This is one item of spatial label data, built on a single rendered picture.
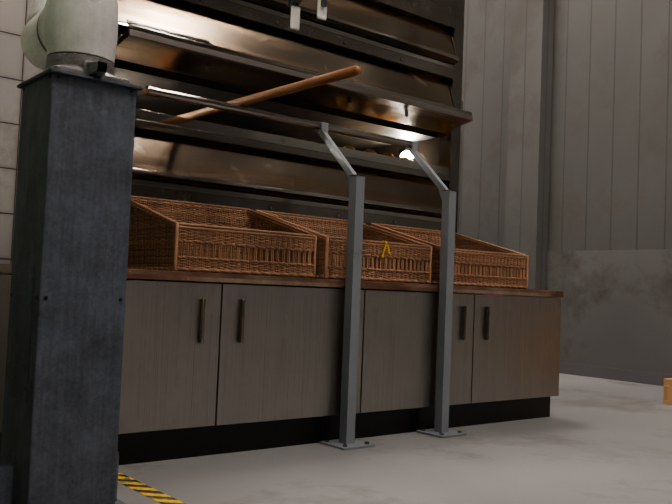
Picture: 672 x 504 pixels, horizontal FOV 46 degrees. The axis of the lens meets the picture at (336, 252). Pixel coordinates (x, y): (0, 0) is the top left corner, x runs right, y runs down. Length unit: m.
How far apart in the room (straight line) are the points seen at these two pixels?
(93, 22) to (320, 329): 1.33
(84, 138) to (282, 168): 1.61
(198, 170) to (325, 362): 0.91
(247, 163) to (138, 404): 1.23
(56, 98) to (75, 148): 0.11
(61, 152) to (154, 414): 0.94
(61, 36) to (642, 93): 4.61
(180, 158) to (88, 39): 1.23
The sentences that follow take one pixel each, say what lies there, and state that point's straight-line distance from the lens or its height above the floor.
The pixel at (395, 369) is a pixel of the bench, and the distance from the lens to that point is 3.03.
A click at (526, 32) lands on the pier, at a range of 6.50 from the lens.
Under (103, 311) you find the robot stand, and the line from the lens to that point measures 1.89.
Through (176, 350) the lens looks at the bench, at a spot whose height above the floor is 0.34.
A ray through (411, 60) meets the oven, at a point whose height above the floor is 1.66.
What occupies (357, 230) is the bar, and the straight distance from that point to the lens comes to 2.81.
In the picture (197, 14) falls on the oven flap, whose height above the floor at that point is 1.60.
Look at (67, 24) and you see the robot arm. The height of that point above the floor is 1.12.
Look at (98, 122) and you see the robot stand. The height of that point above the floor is 0.90.
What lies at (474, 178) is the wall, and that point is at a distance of 6.72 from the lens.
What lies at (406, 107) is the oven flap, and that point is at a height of 1.39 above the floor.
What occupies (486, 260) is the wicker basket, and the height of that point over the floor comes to 0.69.
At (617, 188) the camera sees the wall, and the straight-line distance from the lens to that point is 5.93.
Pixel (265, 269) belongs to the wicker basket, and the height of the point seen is 0.60.
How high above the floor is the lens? 0.54
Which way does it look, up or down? 3 degrees up
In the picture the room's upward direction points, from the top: 2 degrees clockwise
